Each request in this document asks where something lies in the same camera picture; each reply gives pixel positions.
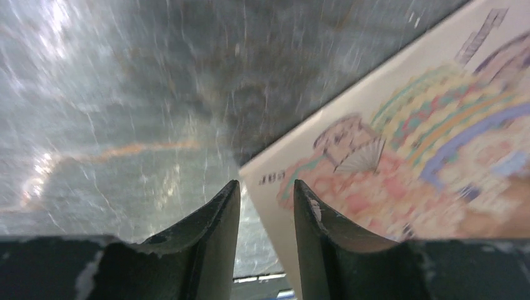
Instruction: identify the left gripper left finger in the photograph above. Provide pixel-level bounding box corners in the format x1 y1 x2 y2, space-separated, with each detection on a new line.
1 180 241 299

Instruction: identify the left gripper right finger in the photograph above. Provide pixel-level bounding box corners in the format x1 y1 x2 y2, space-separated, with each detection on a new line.
294 180 529 299

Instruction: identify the paper takeout bag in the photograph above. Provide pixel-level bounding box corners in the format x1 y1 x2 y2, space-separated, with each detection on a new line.
240 1 529 299

